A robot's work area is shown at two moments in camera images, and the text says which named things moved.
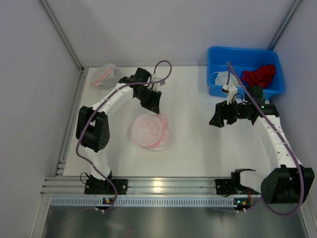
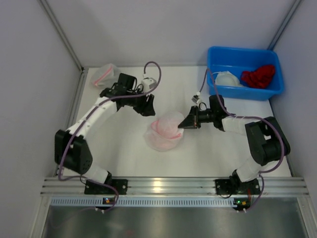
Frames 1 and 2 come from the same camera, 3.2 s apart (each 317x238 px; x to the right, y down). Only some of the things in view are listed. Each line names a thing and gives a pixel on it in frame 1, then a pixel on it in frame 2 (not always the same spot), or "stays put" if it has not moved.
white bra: (221, 78) stays put
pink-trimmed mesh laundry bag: (108, 76) stays put
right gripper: (225, 112) → (194, 117)
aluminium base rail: (196, 188) stays put
